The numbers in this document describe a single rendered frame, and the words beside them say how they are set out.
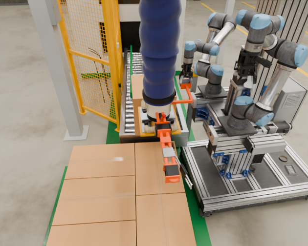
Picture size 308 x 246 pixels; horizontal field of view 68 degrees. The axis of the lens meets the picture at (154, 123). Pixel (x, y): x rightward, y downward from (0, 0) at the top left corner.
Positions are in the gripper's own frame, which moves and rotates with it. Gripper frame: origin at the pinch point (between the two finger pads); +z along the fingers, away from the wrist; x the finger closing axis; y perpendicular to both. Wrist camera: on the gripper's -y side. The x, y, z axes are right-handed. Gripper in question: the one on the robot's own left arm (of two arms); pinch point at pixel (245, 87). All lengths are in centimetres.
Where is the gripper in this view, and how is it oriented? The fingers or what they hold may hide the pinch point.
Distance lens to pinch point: 130.9
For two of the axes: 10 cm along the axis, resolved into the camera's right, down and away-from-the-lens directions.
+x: 1.7, 6.3, -7.6
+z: 0.0, 7.7, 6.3
